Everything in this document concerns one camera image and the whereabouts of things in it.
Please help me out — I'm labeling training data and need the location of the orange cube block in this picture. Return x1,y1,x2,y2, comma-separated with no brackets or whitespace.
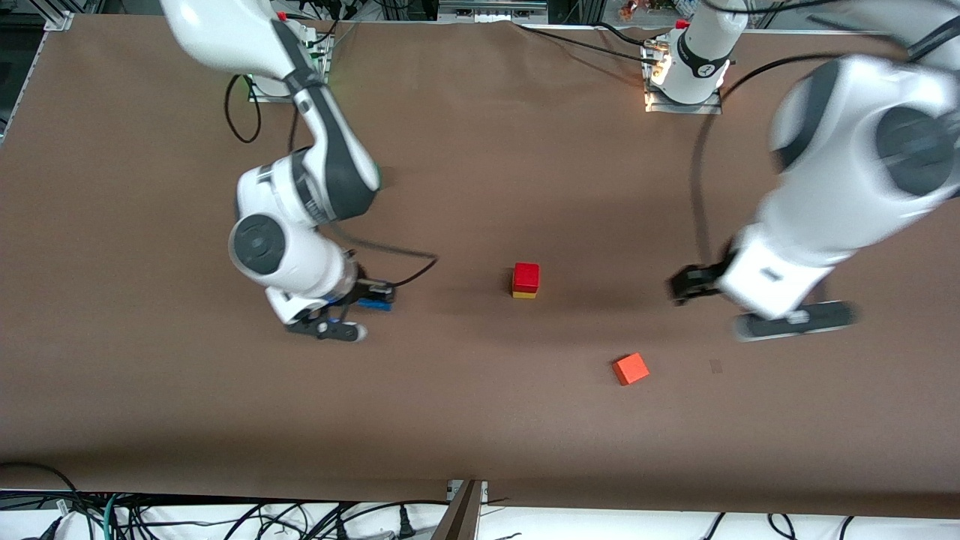
612,352,651,387

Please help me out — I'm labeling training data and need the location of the black looped floor cable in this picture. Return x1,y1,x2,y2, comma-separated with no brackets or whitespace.
0,462,80,518

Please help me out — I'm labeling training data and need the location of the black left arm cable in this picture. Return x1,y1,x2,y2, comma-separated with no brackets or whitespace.
688,51,852,265

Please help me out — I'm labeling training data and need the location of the grey power strip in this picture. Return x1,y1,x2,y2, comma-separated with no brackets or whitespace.
438,0,549,18

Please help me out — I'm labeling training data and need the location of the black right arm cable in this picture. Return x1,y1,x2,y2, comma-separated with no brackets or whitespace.
224,73,440,290

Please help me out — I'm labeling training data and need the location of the brown table cover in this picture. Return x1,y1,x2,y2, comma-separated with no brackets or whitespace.
0,15,960,520

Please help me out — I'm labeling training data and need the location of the metal and wood bracket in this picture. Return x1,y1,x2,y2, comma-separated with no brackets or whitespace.
431,478,490,540

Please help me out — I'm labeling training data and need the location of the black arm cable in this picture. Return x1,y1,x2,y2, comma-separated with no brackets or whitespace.
224,73,440,290
688,51,852,265

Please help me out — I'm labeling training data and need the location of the black cable on table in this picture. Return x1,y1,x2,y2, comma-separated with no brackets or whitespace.
513,21,659,65

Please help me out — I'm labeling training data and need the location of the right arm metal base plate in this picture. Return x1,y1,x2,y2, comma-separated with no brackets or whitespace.
247,30,331,104

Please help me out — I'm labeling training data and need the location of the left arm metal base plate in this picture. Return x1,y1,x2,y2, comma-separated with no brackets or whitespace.
643,37,724,116

